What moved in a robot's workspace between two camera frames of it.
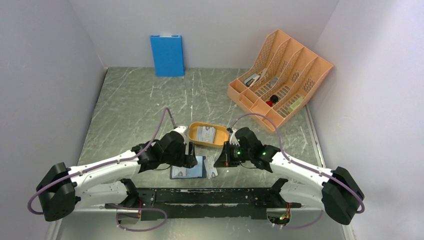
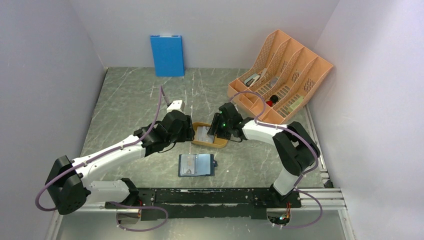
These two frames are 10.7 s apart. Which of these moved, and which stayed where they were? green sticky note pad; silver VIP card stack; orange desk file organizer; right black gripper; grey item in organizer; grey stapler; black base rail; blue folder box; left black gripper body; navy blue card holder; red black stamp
Moved: navy blue card holder; right black gripper; left black gripper body
Stayed: blue folder box; silver VIP card stack; red black stamp; orange desk file organizer; grey stapler; green sticky note pad; grey item in organizer; black base rail
